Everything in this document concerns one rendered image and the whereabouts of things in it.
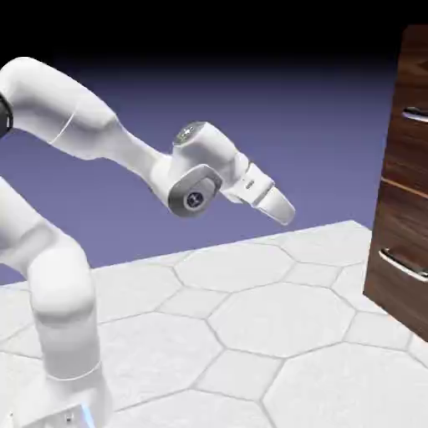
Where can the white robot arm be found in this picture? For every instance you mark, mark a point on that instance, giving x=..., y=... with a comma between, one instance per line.
x=80, y=117

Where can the dark wood cabinet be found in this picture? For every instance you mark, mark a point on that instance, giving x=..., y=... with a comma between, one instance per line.
x=406, y=200

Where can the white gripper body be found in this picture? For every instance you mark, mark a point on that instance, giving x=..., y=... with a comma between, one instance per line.
x=278, y=204

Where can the dark wood drawer front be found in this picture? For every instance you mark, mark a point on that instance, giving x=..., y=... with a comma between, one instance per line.
x=398, y=234
x=406, y=147

